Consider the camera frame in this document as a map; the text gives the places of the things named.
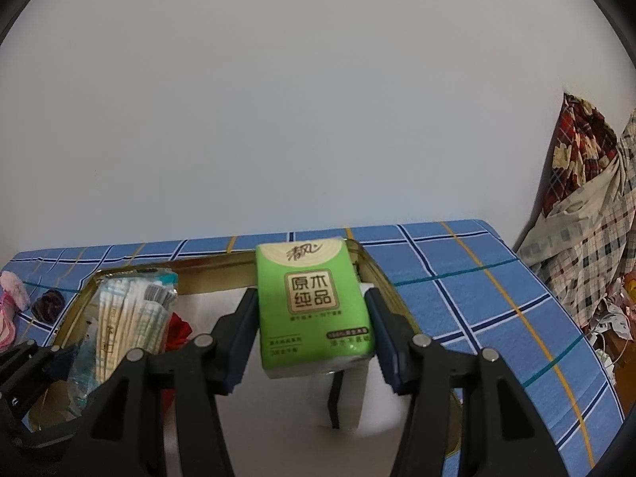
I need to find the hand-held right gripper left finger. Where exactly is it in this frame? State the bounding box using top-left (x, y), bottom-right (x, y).
top-left (82, 288), bottom-right (259, 477)

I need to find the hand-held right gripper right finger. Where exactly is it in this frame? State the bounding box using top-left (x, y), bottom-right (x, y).
top-left (365, 288), bottom-right (567, 477)

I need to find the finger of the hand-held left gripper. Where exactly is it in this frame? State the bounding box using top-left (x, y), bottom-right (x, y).
top-left (0, 396), bottom-right (83, 459)
top-left (0, 340), bottom-right (76, 393)

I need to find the pink printed cloth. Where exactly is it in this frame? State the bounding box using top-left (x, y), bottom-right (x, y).
top-left (0, 293), bottom-right (21, 353)

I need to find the pink fluffy powder puff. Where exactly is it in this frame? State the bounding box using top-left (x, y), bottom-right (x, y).
top-left (0, 271), bottom-right (31, 311)

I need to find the green tissue packet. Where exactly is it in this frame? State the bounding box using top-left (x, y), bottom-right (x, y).
top-left (256, 238), bottom-right (377, 381)

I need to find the gold metal tin box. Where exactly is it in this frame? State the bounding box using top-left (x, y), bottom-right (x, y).
top-left (27, 238), bottom-right (465, 458)

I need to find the white foam block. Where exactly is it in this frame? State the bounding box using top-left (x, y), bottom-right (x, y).
top-left (308, 358), bottom-right (369, 430)

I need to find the dark purple scrunchie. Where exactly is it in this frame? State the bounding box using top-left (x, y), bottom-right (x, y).
top-left (31, 289), bottom-right (65, 323)

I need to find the red cloth piece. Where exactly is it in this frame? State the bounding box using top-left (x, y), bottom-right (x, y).
top-left (161, 310), bottom-right (196, 359)

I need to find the bag of cotton swabs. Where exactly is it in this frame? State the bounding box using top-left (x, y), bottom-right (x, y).
top-left (67, 266), bottom-right (180, 415)

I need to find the blue plaid sheet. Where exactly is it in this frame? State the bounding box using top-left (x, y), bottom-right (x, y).
top-left (0, 219), bottom-right (627, 477)

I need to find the beige checked cloth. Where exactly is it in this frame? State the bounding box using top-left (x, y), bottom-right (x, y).
top-left (517, 109), bottom-right (636, 341)

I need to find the red patterned cloth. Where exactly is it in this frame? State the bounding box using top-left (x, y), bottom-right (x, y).
top-left (541, 92), bottom-right (620, 217)

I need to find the white cable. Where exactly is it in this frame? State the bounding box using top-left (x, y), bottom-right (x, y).
top-left (591, 308), bottom-right (622, 376)

